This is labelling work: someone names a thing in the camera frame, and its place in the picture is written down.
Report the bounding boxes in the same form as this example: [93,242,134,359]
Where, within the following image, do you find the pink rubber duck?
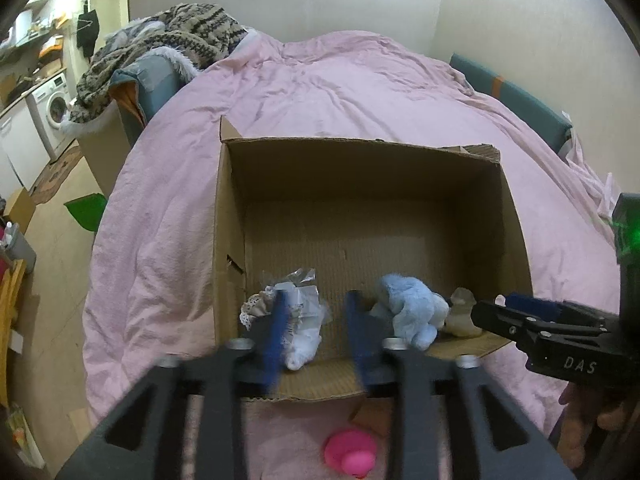
[324,427,379,479]

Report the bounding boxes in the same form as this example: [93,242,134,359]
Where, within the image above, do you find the patterned floor rug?
[30,145,84,206]

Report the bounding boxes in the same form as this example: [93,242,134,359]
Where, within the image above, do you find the person's right hand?
[554,382,634,467]

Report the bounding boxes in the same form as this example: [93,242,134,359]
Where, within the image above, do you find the blue jacket with fur trim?
[109,45,202,137]

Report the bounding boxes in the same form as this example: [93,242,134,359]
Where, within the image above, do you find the green plastic dustpan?
[64,192,109,234]

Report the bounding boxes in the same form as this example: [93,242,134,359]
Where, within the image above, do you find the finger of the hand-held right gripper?
[504,293,622,329]
[470,299,609,347]

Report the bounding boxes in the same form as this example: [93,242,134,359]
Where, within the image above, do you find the black hanging garment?
[77,9,101,59]

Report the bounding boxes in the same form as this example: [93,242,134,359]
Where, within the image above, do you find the white lace scrunchie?
[239,285,281,332]

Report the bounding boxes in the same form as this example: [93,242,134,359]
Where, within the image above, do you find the small cardboard box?
[2,187,37,229]

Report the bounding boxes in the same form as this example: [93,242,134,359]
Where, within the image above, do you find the yellow wooden chair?
[0,257,31,409]

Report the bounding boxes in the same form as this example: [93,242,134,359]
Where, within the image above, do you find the pink duvet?
[82,30,626,480]

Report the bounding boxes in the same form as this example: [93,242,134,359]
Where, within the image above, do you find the white sock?
[285,327,324,372]

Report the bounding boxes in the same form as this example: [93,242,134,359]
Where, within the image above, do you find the white sheet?
[565,125,622,222]

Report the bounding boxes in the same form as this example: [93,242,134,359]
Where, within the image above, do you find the teal headboard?
[448,52,574,154]

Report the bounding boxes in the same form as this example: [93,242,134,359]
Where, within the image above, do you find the clear plastic packaging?
[261,267,332,334]

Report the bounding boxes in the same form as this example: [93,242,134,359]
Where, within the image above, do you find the patterned knit sweater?
[67,2,251,126]

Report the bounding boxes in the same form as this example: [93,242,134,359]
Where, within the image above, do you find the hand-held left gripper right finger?
[345,288,576,480]

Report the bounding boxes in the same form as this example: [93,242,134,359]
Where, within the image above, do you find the grey container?
[0,222,39,274]

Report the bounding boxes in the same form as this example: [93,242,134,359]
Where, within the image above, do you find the light blue plush toy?
[369,273,451,352]

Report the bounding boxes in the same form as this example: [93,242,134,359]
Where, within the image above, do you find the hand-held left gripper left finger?
[57,287,292,480]

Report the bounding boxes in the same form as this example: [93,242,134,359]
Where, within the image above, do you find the white kitchen cabinet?
[0,105,44,191]

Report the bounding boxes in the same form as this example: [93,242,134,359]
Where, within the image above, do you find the white washing machine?
[27,72,76,159]

